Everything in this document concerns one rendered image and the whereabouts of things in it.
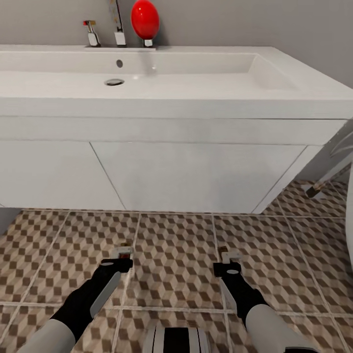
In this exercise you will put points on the mousetrap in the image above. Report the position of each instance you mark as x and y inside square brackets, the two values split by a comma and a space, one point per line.
[223, 249]
[125, 245]

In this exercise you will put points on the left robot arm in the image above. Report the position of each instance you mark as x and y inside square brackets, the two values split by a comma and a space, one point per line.
[63, 330]

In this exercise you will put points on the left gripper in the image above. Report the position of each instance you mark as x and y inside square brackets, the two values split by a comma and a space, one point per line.
[124, 263]

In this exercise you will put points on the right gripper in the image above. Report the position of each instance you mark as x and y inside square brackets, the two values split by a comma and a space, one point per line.
[219, 267]

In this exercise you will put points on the robot trunk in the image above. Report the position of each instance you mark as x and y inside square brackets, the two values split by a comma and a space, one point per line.
[176, 340]

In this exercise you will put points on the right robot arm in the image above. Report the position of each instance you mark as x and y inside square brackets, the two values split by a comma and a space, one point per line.
[268, 331]

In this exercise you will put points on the bathtub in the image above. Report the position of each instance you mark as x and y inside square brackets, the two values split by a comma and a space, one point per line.
[315, 191]

